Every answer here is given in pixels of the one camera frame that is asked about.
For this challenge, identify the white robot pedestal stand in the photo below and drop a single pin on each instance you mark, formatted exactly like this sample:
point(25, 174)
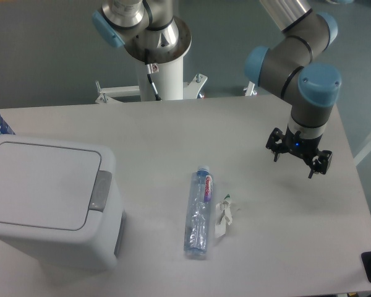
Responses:
point(157, 82)

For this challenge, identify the crumpled white paper wrapper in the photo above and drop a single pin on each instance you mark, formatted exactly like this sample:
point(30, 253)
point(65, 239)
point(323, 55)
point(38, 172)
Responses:
point(225, 211)

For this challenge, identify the crushed clear plastic bottle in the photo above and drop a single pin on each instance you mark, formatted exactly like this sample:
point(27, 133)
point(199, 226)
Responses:
point(197, 224)

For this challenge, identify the white plastic trash can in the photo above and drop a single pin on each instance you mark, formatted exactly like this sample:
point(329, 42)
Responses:
point(59, 201)

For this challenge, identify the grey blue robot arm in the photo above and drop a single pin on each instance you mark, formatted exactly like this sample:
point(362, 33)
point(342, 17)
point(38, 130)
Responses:
point(158, 40)

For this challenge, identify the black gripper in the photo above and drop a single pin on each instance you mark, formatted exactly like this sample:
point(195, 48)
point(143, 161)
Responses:
point(302, 142)

